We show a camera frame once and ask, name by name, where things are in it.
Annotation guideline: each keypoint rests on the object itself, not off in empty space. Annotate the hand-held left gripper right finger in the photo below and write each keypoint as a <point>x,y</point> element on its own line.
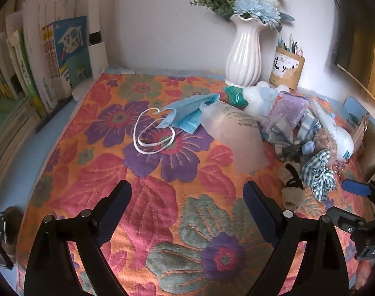
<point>260,219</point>

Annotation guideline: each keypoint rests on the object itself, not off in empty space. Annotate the light blue chair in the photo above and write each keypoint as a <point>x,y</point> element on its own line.
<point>353,108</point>

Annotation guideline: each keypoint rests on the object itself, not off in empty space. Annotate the green checkered cloth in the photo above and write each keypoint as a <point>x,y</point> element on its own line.
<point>318,172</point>

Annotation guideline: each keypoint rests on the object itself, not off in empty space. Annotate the green packet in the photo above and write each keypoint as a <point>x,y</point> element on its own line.
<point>235,97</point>

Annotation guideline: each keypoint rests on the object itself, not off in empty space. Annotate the bundle of pens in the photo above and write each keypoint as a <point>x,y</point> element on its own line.
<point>290,46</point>

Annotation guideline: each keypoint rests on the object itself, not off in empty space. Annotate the white ribbed vase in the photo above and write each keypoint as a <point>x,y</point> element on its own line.
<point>243,55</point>

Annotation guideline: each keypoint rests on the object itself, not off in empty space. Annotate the beige handbag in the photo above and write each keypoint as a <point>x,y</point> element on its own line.
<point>360,135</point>

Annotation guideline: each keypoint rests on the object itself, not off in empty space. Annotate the printed tissue packet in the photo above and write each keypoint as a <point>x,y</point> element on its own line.
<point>286,111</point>

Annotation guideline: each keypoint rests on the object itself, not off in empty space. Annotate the beige and black sock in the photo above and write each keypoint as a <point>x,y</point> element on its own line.
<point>293,197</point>

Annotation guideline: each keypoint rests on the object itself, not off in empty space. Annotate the brown plush toy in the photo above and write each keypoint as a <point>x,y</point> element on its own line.
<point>324,138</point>

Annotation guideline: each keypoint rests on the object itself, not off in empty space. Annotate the blue face mask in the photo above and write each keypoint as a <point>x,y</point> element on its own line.
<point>181,114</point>

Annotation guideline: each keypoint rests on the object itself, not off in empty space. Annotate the row of standing books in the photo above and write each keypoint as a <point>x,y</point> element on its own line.
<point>52,52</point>

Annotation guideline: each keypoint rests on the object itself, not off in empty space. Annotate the black monitor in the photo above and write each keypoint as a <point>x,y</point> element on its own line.
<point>360,21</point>

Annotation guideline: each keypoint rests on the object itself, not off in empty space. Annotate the bamboo pen holder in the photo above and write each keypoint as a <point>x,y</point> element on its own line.
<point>286,67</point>

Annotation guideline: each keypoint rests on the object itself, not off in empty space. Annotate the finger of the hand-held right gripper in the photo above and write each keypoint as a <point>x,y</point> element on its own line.
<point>355,187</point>
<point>344,219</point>

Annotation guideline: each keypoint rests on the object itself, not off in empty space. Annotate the translucent plastic bag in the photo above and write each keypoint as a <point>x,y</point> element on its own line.
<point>233,135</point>

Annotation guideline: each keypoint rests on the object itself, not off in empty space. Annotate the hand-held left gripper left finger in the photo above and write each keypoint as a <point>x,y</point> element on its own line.
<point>113,219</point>

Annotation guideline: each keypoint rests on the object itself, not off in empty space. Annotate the floral woven blanket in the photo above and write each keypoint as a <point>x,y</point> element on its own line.
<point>175,191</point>

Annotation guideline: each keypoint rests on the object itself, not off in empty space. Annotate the grey plaid cloth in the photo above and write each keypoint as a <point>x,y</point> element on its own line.
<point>286,149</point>

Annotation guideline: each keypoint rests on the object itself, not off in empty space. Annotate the blue and white artificial flowers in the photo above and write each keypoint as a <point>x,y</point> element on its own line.
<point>255,9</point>

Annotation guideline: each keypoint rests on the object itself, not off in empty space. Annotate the small white plush toy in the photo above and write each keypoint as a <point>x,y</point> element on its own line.
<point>255,95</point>

